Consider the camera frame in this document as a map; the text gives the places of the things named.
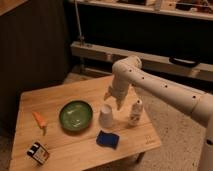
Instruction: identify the metal vertical pole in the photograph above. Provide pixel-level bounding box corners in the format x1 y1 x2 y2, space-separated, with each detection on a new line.
74 0 85 46

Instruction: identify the wooden low table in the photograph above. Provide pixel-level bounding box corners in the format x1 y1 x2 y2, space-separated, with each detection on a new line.
9 76 161 171

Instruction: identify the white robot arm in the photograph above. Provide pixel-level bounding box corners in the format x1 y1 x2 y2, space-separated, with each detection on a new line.
104 55 213 171

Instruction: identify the white small bottle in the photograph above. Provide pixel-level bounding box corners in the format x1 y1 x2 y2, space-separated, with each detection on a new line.
128 99 143 126

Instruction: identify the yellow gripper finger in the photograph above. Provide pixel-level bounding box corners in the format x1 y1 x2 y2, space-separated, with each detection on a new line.
103 87 112 101
116 99 124 110

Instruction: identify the grey metal shelf beam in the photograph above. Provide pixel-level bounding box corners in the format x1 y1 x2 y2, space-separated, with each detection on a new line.
70 41 213 82

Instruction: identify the black handle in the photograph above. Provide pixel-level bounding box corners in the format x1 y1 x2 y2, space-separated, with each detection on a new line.
169 57 200 68

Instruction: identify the orange toy carrot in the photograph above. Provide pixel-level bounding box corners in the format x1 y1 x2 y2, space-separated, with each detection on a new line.
33 112 47 134

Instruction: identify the green round plate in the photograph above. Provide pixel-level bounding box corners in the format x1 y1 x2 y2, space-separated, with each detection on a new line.
59 100 93 132

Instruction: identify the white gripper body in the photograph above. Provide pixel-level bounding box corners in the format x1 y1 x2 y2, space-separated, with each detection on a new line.
109 80 129 100

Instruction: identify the blue sponge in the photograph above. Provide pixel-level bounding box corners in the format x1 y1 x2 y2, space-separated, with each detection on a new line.
96 131 120 149

